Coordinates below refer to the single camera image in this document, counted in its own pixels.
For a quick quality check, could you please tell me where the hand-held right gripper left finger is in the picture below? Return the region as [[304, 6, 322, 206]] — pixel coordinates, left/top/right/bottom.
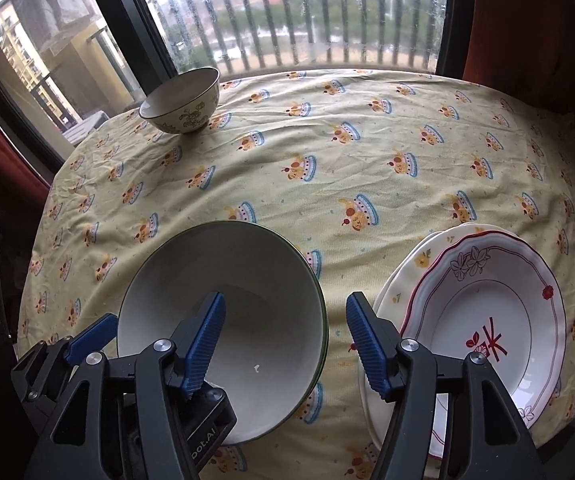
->
[[37, 291, 228, 480]]

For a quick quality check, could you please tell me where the white hanging cloth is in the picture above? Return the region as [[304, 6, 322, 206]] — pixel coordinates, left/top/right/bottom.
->
[[10, 0, 95, 56]]

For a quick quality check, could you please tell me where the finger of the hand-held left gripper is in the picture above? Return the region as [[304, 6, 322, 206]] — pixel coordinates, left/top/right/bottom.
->
[[11, 313, 118, 413]]

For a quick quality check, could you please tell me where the black window frame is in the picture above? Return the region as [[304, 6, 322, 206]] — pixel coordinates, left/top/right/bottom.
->
[[0, 0, 473, 186]]

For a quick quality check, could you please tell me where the large cream floral bowl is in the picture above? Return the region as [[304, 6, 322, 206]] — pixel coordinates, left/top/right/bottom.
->
[[138, 66, 221, 135]]

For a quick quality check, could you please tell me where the yellow printed tablecloth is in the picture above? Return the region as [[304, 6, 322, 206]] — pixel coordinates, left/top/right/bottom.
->
[[17, 67, 575, 480]]

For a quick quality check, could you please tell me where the small red pattern plate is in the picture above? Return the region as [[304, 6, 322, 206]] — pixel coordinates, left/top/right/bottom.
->
[[400, 230, 568, 461]]

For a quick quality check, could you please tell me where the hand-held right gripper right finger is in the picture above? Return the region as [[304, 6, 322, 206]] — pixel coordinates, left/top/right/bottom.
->
[[346, 291, 543, 480]]

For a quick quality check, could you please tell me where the large yellow flower plate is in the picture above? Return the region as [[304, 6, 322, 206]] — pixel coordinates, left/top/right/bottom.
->
[[357, 223, 538, 466]]

